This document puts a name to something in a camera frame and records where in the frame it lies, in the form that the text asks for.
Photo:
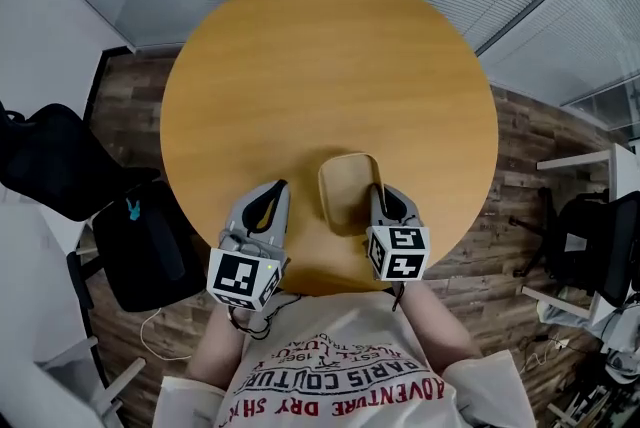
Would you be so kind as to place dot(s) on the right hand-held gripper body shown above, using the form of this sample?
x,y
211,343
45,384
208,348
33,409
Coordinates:
x,y
400,256

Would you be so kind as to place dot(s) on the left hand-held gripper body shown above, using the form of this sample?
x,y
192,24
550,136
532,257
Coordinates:
x,y
240,273

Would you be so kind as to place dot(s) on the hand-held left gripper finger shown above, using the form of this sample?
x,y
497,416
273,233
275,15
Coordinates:
x,y
242,208
282,221

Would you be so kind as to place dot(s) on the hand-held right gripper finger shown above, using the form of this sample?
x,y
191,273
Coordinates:
x,y
407,208
376,206

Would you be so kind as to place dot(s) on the beige plastic tray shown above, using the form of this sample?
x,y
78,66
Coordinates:
x,y
345,191

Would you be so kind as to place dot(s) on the person's left forearm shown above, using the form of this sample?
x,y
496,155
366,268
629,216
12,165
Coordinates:
x,y
217,351

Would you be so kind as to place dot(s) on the person's right forearm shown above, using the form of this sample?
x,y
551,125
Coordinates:
x,y
435,326

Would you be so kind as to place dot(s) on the person's white printed shirt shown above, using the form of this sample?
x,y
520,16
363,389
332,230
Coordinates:
x,y
350,366

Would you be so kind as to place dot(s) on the round wooden table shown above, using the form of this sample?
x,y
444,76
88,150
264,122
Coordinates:
x,y
325,66

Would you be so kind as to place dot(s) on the black mesh office chair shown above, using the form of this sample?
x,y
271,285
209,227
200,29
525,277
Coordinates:
x,y
55,156
595,241

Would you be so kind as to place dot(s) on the white desk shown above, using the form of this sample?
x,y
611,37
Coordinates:
x,y
622,166
35,316

